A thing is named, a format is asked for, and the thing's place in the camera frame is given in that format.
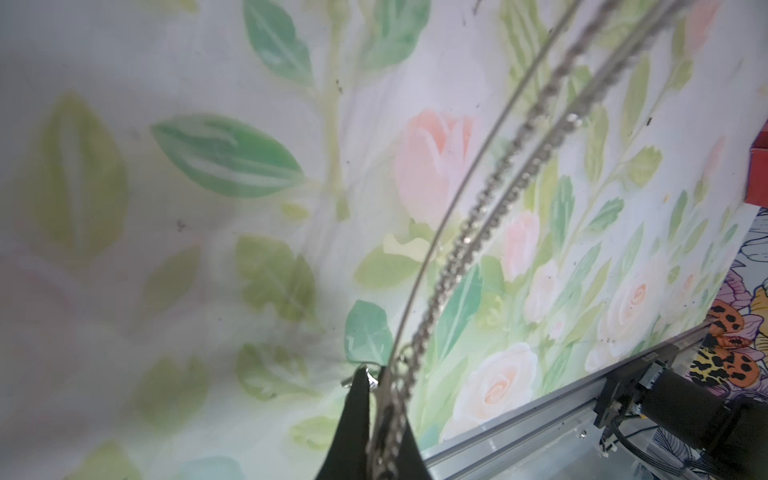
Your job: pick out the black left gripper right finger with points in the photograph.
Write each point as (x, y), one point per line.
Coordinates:
(409, 462)

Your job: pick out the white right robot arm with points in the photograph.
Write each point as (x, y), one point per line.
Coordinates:
(730, 434)

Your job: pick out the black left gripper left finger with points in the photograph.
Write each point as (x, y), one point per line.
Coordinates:
(347, 457)

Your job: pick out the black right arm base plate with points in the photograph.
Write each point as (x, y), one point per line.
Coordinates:
(622, 385)

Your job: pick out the red white bandage box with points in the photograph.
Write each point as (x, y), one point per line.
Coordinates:
(757, 181)

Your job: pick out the aluminium front rail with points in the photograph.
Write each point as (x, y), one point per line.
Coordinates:
(544, 438)

